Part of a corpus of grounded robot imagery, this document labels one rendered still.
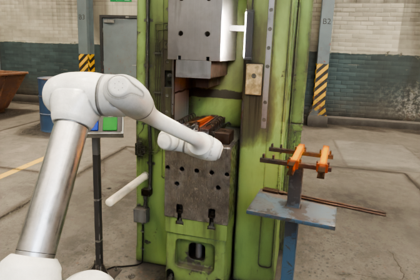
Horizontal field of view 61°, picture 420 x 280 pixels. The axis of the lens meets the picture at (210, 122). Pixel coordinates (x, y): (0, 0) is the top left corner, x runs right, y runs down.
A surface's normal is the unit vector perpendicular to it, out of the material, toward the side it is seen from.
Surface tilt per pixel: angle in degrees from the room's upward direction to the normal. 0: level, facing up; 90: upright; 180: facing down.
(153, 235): 90
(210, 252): 90
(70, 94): 62
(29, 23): 91
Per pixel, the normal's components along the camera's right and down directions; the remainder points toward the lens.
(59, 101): -0.33, -0.26
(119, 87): 0.04, -0.25
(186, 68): -0.25, 0.18
